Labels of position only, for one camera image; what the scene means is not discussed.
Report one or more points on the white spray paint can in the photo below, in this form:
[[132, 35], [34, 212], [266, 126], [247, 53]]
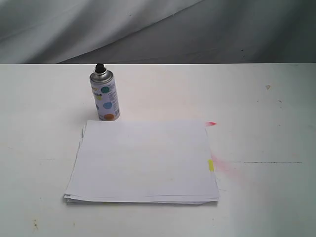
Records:
[[104, 90]]

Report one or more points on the white paper stack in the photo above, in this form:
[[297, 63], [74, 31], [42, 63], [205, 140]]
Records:
[[143, 161]]

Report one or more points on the grey backdrop cloth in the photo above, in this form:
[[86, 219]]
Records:
[[157, 31]]

